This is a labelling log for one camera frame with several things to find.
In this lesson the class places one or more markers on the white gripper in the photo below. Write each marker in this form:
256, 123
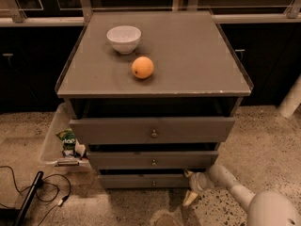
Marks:
198, 182

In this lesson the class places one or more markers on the grey bottom drawer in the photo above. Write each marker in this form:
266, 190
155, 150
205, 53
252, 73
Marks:
143, 181

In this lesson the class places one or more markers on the grey drawer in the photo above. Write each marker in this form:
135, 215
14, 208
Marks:
143, 181
152, 160
162, 130

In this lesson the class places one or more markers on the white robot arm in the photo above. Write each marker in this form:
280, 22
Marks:
266, 208

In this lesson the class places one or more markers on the grey middle drawer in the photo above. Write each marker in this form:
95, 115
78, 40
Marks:
152, 160

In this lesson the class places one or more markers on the grey top drawer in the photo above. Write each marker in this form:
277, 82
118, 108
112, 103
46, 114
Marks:
162, 130

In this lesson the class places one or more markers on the grey drawer cabinet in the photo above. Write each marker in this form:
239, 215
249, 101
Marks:
195, 75

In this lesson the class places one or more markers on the orange fruit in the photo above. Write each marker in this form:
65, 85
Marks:
142, 67

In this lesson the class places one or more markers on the green snack bag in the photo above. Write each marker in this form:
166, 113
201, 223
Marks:
68, 140

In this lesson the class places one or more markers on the clear plastic bin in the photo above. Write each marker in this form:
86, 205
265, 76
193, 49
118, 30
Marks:
51, 155

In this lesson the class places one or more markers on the white ceramic bowl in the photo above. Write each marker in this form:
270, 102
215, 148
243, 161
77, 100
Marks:
124, 39

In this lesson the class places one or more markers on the black bar stand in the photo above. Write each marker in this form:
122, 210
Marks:
28, 199

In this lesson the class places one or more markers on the white post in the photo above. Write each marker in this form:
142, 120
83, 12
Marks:
292, 100

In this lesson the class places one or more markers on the metal railing frame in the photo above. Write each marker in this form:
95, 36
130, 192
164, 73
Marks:
52, 12

